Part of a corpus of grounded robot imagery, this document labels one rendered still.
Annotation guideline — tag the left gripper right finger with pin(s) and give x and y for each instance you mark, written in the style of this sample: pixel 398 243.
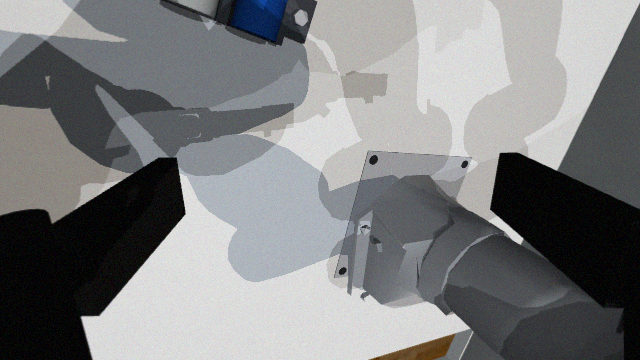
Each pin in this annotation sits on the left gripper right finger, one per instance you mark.
pixel 590 236

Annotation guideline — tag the grey cylinder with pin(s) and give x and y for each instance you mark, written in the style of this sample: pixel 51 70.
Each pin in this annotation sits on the grey cylinder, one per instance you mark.
pixel 204 7

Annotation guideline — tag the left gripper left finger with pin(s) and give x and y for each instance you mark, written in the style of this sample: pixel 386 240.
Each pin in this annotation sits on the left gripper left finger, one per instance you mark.
pixel 99 246

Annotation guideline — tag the blue cylinder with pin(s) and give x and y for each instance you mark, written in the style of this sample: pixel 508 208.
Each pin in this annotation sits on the blue cylinder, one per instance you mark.
pixel 259 17

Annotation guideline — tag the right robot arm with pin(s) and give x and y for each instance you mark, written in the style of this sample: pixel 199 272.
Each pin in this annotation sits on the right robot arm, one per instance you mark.
pixel 416 244

